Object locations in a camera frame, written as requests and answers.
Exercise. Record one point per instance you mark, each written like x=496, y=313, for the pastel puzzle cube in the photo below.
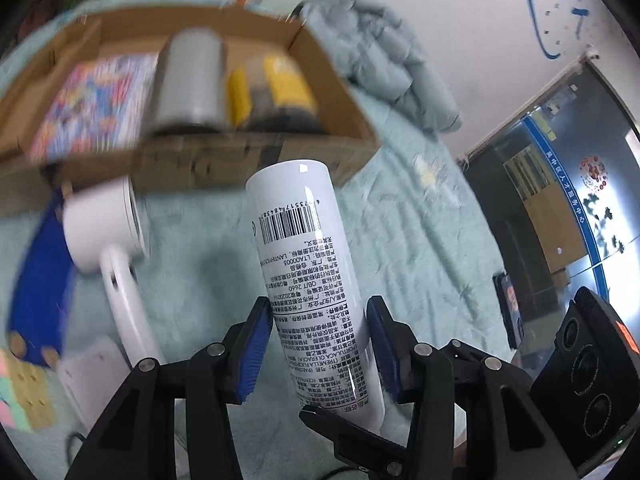
x=30, y=400

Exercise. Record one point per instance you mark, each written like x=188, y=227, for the blue stapler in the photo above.
x=45, y=280

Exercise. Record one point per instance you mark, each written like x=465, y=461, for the light blue puffer jacket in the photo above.
x=380, y=50

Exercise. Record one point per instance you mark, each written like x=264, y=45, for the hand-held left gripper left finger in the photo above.
x=255, y=350

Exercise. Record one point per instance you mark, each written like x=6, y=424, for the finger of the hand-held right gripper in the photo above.
x=350, y=440

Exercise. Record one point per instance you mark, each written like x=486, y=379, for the dark printed box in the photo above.
x=509, y=305

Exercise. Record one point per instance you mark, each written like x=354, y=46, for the white plastic bottle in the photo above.
x=300, y=260

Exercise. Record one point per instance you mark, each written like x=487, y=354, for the white rectangular device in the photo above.
x=95, y=380

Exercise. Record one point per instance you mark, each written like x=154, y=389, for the white handheld lint remover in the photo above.
x=97, y=230

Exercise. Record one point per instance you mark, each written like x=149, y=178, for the colourful booklet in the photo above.
x=95, y=105

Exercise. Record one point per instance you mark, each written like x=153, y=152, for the silver metal can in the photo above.
x=192, y=80

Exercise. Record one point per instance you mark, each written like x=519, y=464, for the large cardboard tray box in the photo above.
x=210, y=160

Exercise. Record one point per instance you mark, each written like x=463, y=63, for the glass door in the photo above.
x=550, y=185

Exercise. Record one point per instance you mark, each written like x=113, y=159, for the yellow label jar black lid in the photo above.
x=285, y=90

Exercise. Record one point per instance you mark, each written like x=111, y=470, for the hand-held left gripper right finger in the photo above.
x=381, y=355

